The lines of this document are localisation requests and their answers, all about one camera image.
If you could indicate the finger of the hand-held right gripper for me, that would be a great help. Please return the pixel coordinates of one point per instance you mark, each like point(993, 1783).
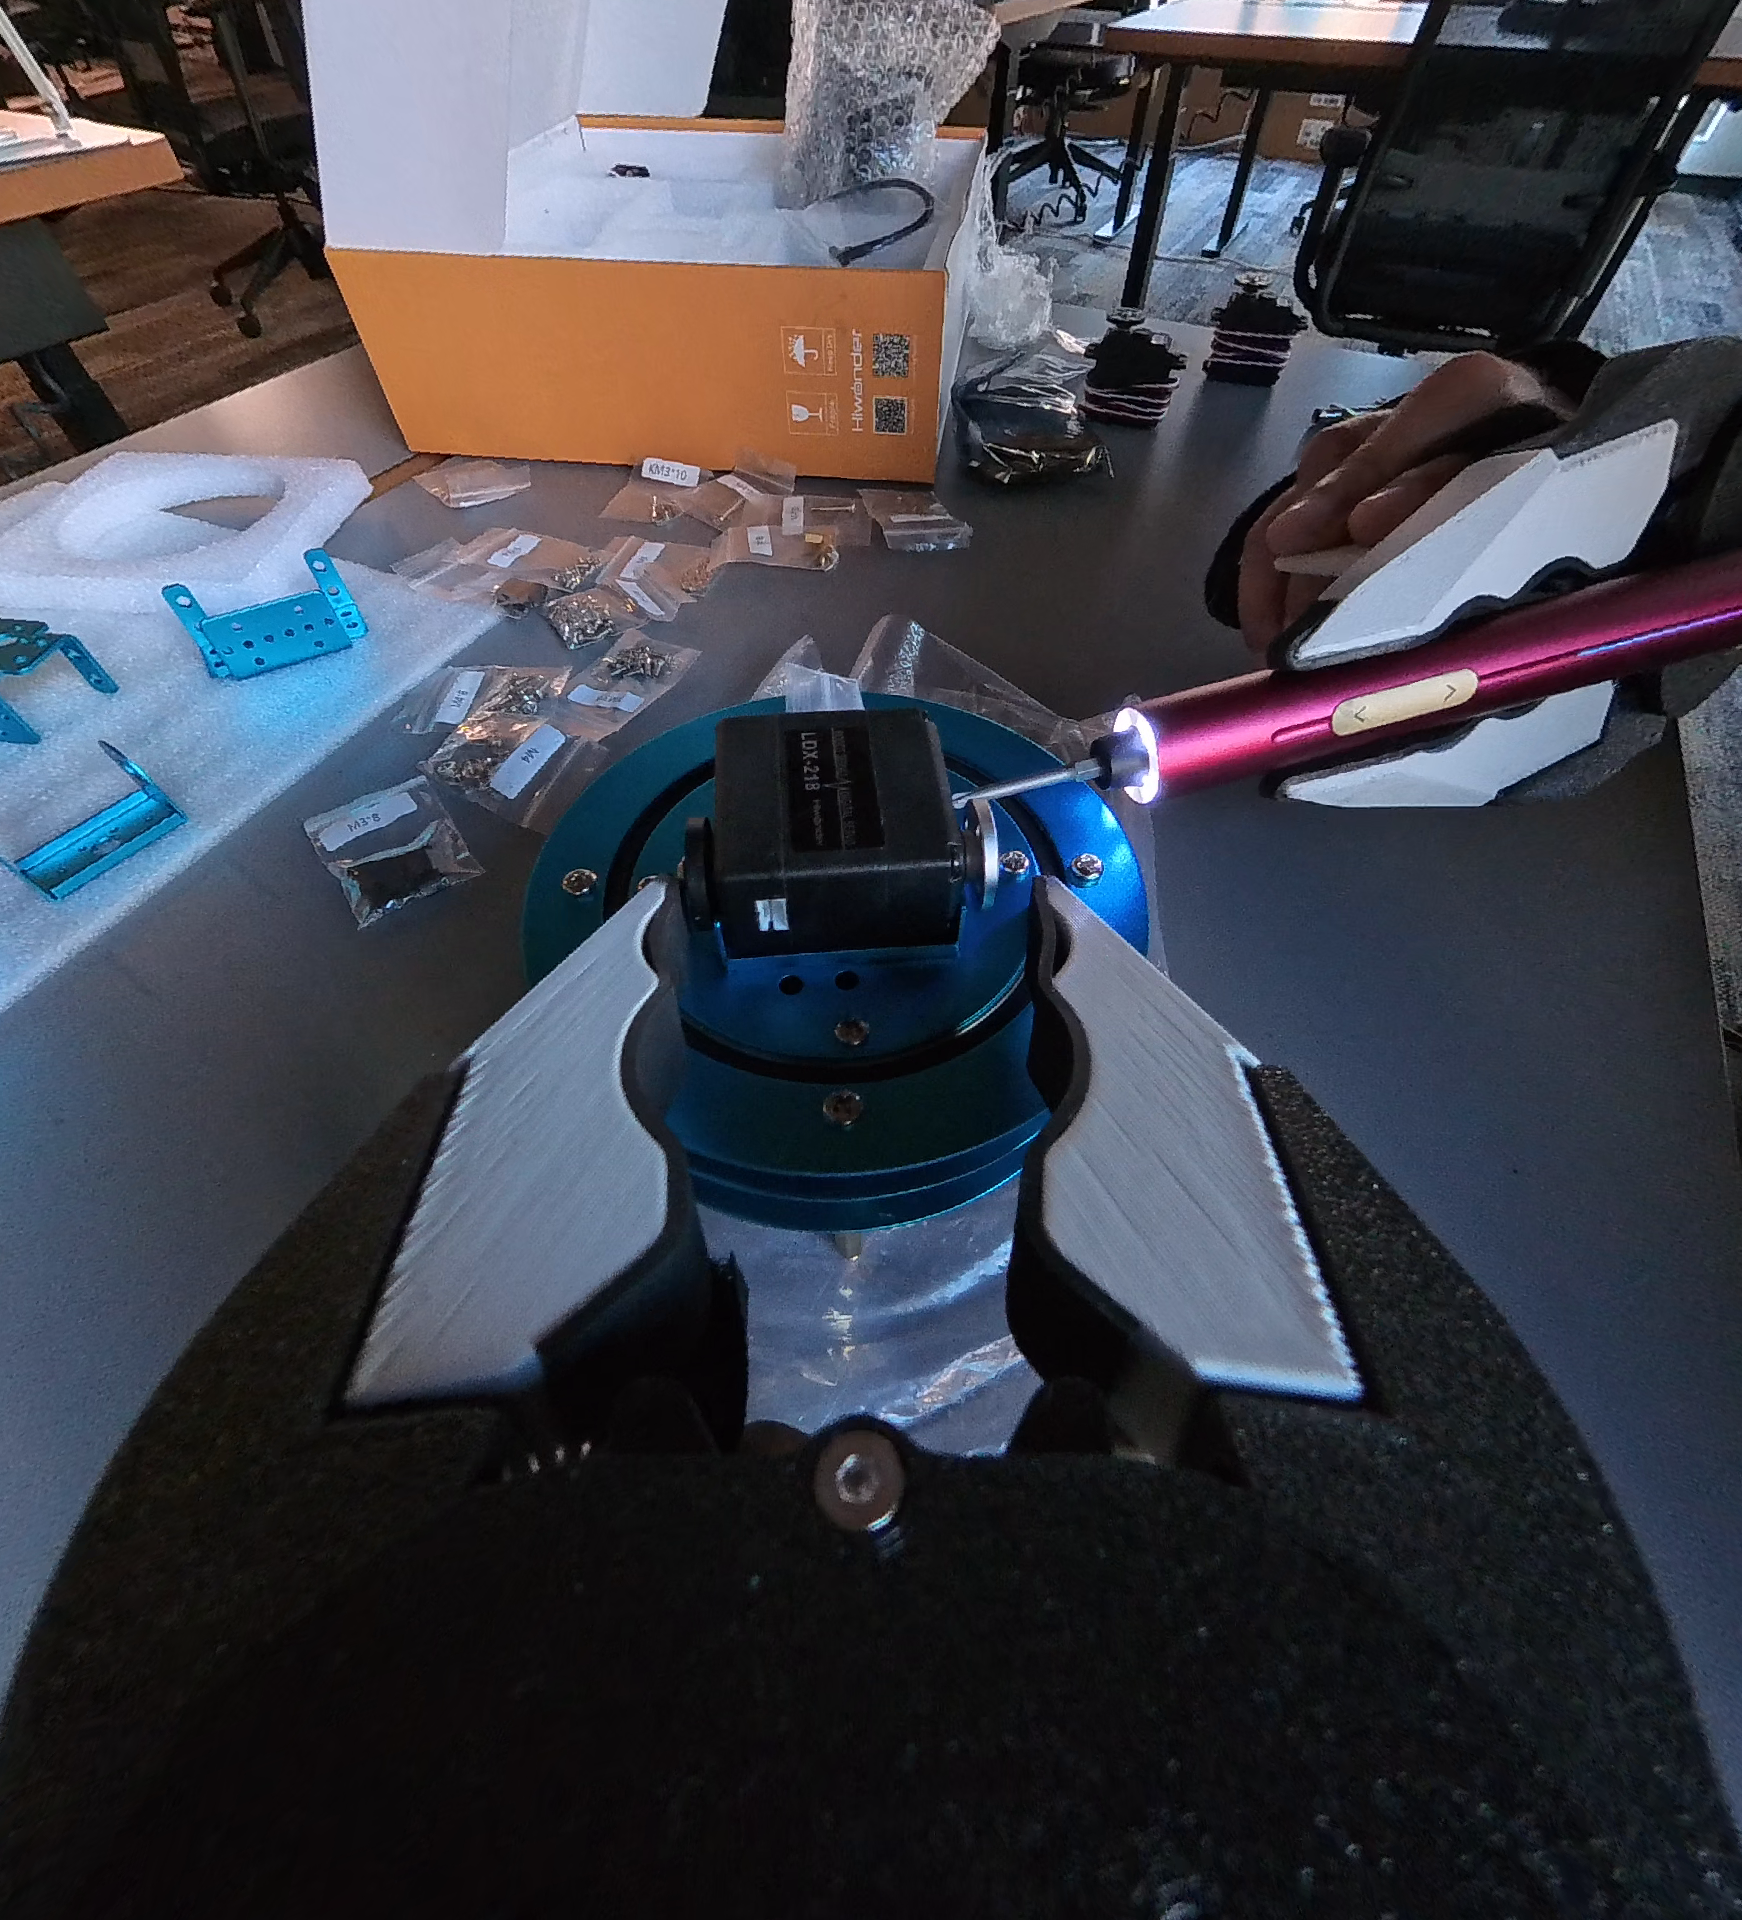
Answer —
point(1501, 524)
point(1457, 759)

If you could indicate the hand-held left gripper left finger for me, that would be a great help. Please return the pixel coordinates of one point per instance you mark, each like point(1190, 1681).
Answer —
point(526, 1170)

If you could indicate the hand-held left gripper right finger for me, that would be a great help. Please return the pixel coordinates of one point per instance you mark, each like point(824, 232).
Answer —
point(1186, 1185)

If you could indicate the magenta electric screwdriver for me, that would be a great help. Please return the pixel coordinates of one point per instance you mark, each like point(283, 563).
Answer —
point(1261, 721)

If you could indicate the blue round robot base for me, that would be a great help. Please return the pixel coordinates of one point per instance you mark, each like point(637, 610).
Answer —
point(811, 1154)

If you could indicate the black servo with printed label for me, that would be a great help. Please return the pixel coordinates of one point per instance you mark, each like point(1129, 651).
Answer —
point(827, 840)

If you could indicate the grey desk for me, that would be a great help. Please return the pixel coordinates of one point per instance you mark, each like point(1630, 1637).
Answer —
point(1411, 1124)

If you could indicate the wood-topped desk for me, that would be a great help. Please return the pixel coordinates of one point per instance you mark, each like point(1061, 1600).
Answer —
point(47, 188)

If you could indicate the person's right hand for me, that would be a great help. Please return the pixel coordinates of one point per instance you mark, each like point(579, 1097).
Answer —
point(1380, 450)

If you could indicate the clear plastic bag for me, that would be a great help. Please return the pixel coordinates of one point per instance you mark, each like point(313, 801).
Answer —
point(886, 1320)

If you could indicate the black mesh office chair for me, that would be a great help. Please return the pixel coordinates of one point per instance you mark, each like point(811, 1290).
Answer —
point(1531, 150)

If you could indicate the white foam sheet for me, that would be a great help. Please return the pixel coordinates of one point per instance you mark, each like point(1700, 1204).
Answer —
point(287, 781)

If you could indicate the black part in plastic bag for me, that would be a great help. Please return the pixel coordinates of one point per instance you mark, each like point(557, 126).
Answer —
point(1029, 428)

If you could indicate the crumpled clear wrap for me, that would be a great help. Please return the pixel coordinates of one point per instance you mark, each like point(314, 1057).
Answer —
point(1014, 292)

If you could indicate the pile of small screw bags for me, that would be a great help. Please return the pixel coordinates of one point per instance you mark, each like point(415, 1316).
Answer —
point(601, 615)

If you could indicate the black swivel stool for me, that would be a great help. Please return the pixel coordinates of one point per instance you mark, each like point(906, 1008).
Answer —
point(1059, 74)

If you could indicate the bubble wrap bundle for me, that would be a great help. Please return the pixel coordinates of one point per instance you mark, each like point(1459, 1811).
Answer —
point(870, 91)

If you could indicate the orange cardboard box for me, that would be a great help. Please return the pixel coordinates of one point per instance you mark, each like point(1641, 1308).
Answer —
point(587, 361)

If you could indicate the white foam box insert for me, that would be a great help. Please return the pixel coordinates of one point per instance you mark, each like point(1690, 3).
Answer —
point(691, 211)

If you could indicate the blue folded sheet bracket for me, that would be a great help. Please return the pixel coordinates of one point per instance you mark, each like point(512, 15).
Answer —
point(90, 848)

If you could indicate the blue eared U bracket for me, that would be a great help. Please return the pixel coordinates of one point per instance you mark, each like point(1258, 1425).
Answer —
point(270, 638)

